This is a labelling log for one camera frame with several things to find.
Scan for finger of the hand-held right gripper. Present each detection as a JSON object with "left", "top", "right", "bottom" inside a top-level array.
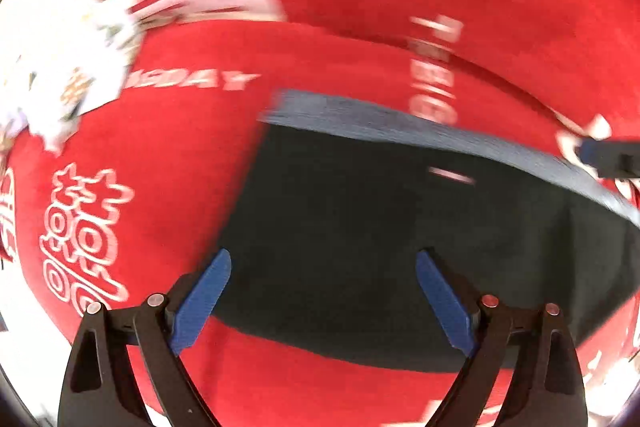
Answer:
[{"left": 575, "top": 138, "right": 640, "bottom": 180}]

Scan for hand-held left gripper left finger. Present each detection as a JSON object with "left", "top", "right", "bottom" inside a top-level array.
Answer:
[{"left": 57, "top": 248, "right": 233, "bottom": 427}]

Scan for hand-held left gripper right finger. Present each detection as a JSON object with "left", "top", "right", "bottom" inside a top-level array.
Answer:
[{"left": 415, "top": 248, "right": 590, "bottom": 427}]

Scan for black pants with blue waistband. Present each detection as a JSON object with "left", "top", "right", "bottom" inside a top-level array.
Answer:
[{"left": 215, "top": 89, "right": 640, "bottom": 373}]

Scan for red printed sofa cover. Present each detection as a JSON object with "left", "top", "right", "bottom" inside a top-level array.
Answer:
[{"left": 0, "top": 0, "right": 640, "bottom": 427}]

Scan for white floral cloth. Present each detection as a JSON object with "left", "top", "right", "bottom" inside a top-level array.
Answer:
[{"left": 0, "top": 0, "right": 146, "bottom": 152}]

